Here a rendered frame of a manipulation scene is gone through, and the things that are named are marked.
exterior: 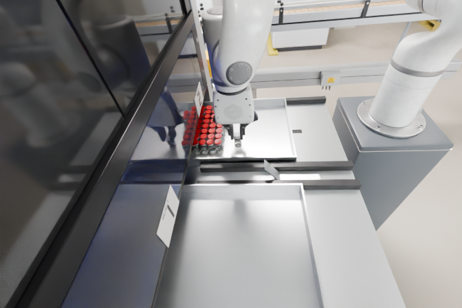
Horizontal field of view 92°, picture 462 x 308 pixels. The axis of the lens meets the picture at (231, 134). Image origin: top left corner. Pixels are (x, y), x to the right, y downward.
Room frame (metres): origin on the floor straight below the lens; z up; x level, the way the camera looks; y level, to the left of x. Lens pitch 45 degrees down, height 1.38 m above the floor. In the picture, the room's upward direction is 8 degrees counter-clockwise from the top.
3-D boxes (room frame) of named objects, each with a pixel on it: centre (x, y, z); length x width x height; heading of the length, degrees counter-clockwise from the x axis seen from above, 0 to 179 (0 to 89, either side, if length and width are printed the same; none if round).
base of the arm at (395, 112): (0.51, -0.52, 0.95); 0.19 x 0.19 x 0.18
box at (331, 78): (1.30, -0.73, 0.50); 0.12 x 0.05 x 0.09; 81
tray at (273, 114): (0.51, -0.01, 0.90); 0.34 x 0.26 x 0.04; 81
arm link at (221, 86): (0.46, -0.02, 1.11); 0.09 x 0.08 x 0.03; 81
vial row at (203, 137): (0.52, 0.07, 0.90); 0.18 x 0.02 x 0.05; 171
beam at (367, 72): (1.36, -0.76, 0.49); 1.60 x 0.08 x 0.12; 81
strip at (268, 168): (0.32, -0.14, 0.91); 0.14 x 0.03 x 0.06; 82
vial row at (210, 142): (0.52, 0.05, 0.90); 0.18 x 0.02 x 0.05; 171
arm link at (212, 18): (0.45, -0.02, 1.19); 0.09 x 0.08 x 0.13; 6
